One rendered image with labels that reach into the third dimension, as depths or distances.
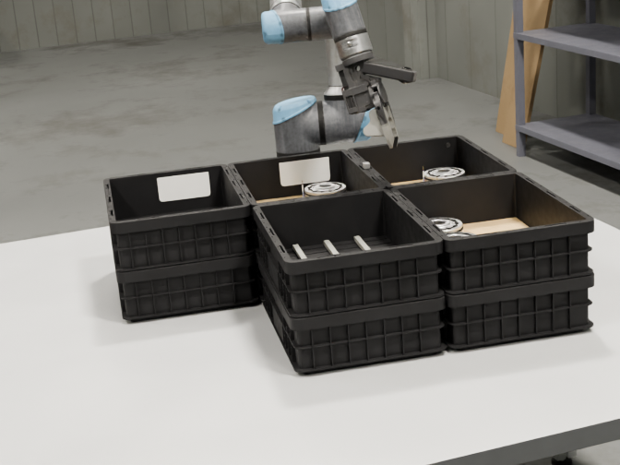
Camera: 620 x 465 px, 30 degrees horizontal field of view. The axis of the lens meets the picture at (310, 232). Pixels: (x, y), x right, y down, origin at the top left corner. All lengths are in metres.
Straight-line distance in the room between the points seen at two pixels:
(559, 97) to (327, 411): 5.43
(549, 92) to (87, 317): 5.19
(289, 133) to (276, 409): 1.11
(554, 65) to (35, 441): 5.65
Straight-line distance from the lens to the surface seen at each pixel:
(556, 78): 7.32
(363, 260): 2.11
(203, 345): 2.36
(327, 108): 3.01
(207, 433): 2.01
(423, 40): 8.83
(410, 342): 2.20
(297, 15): 2.64
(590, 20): 6.53
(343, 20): 2.53
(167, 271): 2.48
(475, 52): 8.29
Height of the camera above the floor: 1.61
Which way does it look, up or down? 18 degrees down
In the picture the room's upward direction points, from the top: 5 degrees counter-clockwise
